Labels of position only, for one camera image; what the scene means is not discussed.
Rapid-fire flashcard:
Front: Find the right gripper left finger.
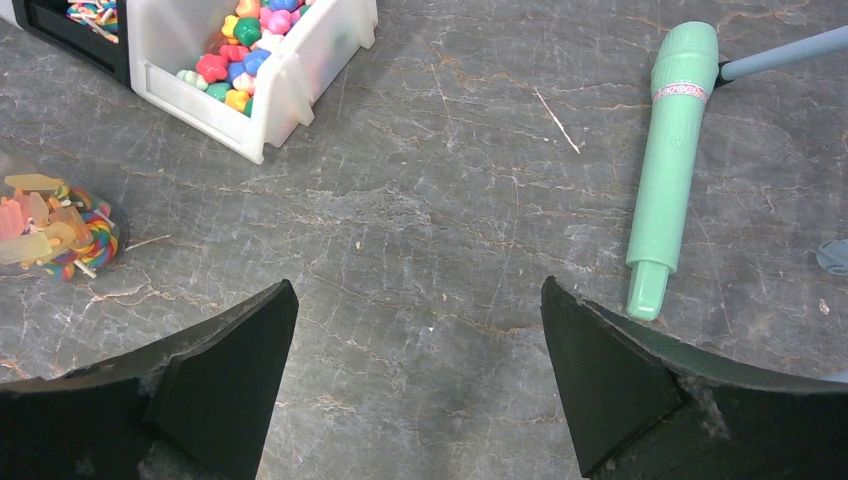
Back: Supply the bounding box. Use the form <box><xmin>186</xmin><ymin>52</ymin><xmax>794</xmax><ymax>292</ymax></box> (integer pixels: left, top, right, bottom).
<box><xmin>1</xmin><ymin>280</ymin><xmax>299</xmax><ymax>479</ymax></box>

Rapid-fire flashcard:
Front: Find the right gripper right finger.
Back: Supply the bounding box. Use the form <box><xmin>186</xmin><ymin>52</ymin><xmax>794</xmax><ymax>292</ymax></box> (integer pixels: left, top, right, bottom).
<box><xmin>541</xmin><ymin>277</ymin><xmax>847</xmax><ymax>479</ymax></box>

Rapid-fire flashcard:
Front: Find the clear plastic jar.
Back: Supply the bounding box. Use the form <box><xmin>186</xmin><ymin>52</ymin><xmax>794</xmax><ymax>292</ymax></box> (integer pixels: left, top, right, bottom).
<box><xmin>1</xmin><ymin>146</ymin><xmax>129</xmax><ymax>281</ymax></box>

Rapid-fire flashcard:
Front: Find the blue music stand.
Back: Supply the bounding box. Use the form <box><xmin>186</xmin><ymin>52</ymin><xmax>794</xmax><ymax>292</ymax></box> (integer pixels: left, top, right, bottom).
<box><xmin>714</xmin><ymin>26</ymin><xmax>847</xmax><ymax>276</ymax></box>

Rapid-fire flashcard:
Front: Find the white star candy bin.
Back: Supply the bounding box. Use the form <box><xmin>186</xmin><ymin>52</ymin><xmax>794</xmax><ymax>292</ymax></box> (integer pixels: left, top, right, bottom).
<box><xmin>121</xmin><ymin>1</ymin><xmax>378</xmax><ymax>164</ymax></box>

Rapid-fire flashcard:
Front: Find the black swirl lollipop bin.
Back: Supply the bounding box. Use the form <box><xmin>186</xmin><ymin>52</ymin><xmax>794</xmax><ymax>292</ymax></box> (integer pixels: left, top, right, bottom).
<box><xmin>2</xmin><ymin>1</ymin><xmax>130</xmax><ymax>87</ymax></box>

